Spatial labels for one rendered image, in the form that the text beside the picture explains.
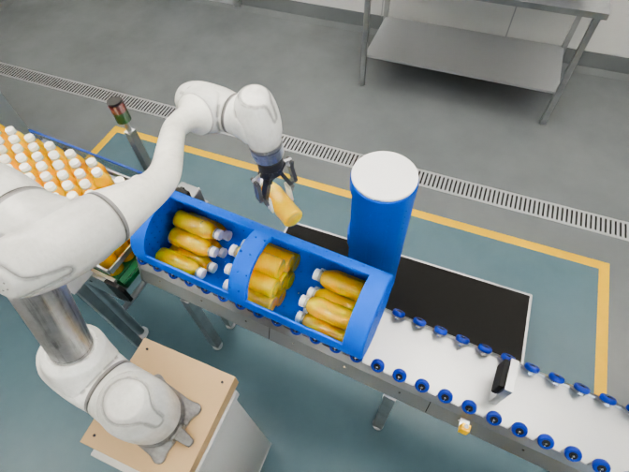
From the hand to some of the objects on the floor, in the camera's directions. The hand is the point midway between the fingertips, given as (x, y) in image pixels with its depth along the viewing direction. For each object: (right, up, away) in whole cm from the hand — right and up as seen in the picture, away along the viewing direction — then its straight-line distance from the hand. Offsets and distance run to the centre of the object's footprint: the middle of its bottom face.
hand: (279, 198), depth 133 cm
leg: (-45, -75, +112) cm, 142 cm away
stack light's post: (-66, -27, +146) cm, 162 cm away
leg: (+44, -108, +85) cm, 145 cm away
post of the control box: (-79, -82, +109) cm, 157 cm away
